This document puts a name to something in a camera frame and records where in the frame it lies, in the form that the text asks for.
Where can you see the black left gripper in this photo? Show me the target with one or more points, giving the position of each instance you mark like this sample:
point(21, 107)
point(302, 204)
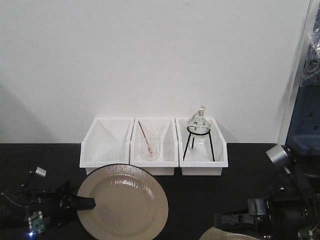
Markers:
point(56, 205)

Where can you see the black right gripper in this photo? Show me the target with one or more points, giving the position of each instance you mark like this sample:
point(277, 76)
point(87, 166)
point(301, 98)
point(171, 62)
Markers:
point(256, 216)

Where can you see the beige plate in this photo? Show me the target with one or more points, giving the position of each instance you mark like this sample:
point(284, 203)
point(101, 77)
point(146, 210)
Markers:
point(214, 233)
point(130, 204)

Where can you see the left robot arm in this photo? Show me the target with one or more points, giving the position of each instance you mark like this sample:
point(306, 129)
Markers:
point(23, 208)

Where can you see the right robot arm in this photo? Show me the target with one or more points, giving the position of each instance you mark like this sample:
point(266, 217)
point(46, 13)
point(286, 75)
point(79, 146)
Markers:
point(290, 211)

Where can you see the white bin left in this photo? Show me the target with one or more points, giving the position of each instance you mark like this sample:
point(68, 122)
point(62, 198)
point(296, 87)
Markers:
point(107, 142)

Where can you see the white bin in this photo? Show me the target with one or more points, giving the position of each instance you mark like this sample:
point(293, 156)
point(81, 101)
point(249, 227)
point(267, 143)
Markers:
point(220, 151)
point(107, 142)
point(169, 156)

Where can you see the red stirring rod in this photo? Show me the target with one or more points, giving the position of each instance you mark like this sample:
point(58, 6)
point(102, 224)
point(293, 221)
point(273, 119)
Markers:
point(150, 152)

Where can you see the white bin right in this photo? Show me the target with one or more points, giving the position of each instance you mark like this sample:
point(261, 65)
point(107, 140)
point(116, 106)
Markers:
point(220, 151)

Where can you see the grey blue pegboard rack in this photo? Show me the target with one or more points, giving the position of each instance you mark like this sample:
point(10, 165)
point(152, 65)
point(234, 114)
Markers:
point(304, 131)

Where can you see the white bin middle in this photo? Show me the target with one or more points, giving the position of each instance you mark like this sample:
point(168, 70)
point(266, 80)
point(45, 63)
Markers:
point(169, 156)

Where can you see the glass beaker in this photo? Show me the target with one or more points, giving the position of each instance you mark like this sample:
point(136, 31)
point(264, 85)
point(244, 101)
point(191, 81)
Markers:
point(154, 141)

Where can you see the glass round flask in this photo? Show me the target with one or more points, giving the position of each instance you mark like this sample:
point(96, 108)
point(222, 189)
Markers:
point(198, 125)

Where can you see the black bag on pegboard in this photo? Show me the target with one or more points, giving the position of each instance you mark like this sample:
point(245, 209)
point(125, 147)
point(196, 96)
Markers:
point(311, 69)

